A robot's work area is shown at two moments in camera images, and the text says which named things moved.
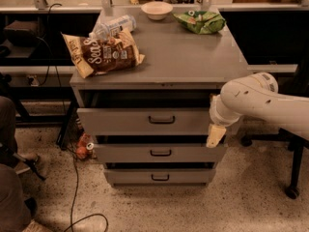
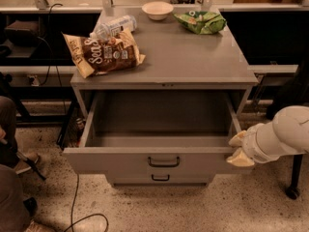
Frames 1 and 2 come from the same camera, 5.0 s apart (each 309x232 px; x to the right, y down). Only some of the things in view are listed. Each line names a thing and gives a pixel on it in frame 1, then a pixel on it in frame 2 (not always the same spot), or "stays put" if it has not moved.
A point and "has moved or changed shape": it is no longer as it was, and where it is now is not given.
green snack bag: [201, 21] stays put
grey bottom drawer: [159, 177] stays put
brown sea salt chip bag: [100, 55] stays put
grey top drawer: [143, 122] has moved or changed shape
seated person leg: [9, 150] stays put
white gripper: [214, 112] → [252, 144]
